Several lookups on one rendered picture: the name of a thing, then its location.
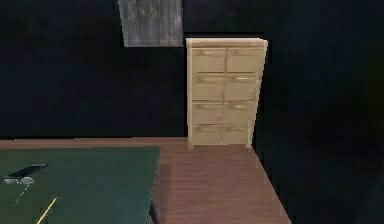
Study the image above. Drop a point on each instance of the small grey lump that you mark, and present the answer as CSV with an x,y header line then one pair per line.
x,y
19,180

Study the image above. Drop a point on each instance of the yellow pencil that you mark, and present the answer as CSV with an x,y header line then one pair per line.
x,y
47,209

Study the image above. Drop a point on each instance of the light wooden chest of drawers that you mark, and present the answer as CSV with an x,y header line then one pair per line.
x,y
223,93

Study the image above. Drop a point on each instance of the thin pale stick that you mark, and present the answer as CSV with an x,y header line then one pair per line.
x,y
22,194

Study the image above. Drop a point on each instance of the dark green table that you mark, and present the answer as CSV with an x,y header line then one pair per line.
x,y
93,186

